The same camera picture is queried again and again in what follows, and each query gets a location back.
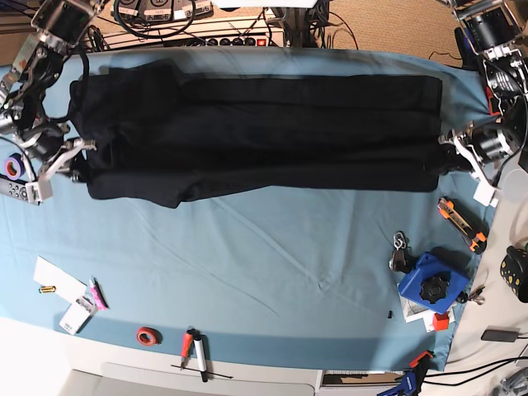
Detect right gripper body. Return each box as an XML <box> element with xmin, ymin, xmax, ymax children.
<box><xmin>13</xmin><ymin>123</ymin><xmax>97</xmax><ymax>202</ymax></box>

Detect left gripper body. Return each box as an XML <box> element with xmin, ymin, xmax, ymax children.
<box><xmin>438</xmin><ymin>121</ymin><xmax>521</xmax><ymax>206</ymax></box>

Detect black t-shirt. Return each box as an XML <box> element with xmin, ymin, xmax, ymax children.
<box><xmin>69</xmin><ymin>62</ymin><xmax>469</xmax><ymax>208</ymax></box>

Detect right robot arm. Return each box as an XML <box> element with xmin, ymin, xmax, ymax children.
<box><xmin>1</xmin><ymin>1</ymin><xmax>106</xmax><ymax>205</ymax></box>

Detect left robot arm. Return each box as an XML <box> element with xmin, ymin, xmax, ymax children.
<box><xmin>438</xmin><ymin>1</ymin><xmax>527</xmax><ymax>206</ymax></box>

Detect orange black tool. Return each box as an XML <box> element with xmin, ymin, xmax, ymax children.
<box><xmin>486</xmin><ymin>87</ymin><xmax>502</xmax><ymax>116</ymax></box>

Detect purple tape roll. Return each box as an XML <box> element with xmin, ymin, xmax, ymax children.
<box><xmin>3</xmin><ymin>153</ymin><xmax>26</xmax><ymax>181</ymax></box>

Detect translucent plastic cup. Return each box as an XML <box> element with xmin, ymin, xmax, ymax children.
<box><xmin>499</xmin><ymin>167</ymin><xmax>528</xmax><ymax>202</ymax></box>

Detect black remote control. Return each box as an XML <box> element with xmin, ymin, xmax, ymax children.
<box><xmin>0</xmin><ymin>175</ymin><xmax>40</xmax><ymax>205</ymax></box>

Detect orange black utility knife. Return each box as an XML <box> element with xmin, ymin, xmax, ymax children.
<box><xmin>437</xmin><ymin>197</ymin><xmax>488</xmax><ymax>255</ymax></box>

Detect black yellow dotted mug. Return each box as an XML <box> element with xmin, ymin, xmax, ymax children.
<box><xmin>500</xmin><ymin>246</ymin><xmax>528</xmax><ymax>304</ymax></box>

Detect white paper card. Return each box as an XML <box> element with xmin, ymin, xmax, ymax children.
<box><xmin>33</xmin><ymin>257</ymin><xmax>87</xmax><ymax>303</ymax></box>

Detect metal carabiner keys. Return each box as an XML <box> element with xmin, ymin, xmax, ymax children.
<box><xmin>389</xmin><ymin>231</ymin><xmax>412</xmax><ymax>274</ymax></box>

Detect brass battery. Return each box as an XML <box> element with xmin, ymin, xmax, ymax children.
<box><xmin>38</xmin><ymin>286</ymin><xmax>57</xmax><ymax>294</ymax></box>

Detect blue box with black knob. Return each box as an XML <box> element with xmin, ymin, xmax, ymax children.
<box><xmin>398</xmin><ymin>252</ymin><xmax>469</xmax><ymax>314</ymax></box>

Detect pink glue tube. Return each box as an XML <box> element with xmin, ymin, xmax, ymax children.
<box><xmin>89</xmin><ymin>278</ymin><xmax>109</xmax><ymax>311</ymax></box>

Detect white small box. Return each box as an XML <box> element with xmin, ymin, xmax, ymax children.
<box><xmin>59</xmin><ymin>296</ymin><xmax>97</xmax><ymax>335</ymax></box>

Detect light blue table cloth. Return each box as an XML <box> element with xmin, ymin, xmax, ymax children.
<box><xmin>0</xmin><ymin>45</ymin><xmax>516</xmax><ymax>372</ymax></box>

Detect red small cube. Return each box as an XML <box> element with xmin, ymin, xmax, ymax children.
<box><xmin>432</xmin><ymin>313</ymin><xmax>450</xmax><ymax>332</ymax></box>

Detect red tape roll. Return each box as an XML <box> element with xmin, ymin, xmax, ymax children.
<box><xmin>136</xmin><ymin>327</ymin><xmax>162</xmax><ymax>347</ymax></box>

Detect power strip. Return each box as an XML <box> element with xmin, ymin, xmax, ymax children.
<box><xmin>163</xmin><ymin>35</ymin><xmax>271</xmax><ymax>47</ymax></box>

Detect blue orange clamp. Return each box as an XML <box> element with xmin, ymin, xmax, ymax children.
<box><xmin>378</xmin><ymin>351</ymin><xmax>434</xmax><ymax>396</ymax></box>

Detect black white marker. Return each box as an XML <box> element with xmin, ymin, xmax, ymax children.
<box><xmin>193</xmin><ymin>332</ymin><xmax>209</xmax><ymax>383</ymax></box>

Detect black zip tie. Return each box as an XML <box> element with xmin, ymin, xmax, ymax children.
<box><xmin>170</xmin><ymin>365</ymin><xmax>234</xmax><ymax>380</ymax></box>

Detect red handled screwdriver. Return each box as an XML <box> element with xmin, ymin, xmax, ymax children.
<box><xmin>180</xmin><ymin>328</ymin><xmax>196</xmax><ymax>370</ymax></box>

